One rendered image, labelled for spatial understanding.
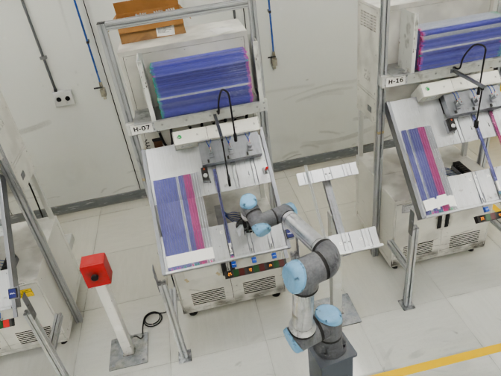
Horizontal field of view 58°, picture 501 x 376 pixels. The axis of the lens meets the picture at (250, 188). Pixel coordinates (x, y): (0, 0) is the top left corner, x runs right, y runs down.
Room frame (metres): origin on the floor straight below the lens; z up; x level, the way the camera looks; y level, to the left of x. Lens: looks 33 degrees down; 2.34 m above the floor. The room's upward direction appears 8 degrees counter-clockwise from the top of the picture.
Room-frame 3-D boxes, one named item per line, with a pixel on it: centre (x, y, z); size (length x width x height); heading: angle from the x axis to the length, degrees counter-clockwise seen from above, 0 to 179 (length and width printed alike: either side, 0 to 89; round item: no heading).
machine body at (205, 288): (2.45, 0.25, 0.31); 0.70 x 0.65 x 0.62; 96
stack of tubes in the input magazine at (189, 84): (2.33, 0.17, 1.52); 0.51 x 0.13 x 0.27; 96
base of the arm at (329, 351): (1.33, -0.26, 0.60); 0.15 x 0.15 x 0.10
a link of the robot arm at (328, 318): (1.33, -0.25, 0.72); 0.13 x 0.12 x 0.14; 112
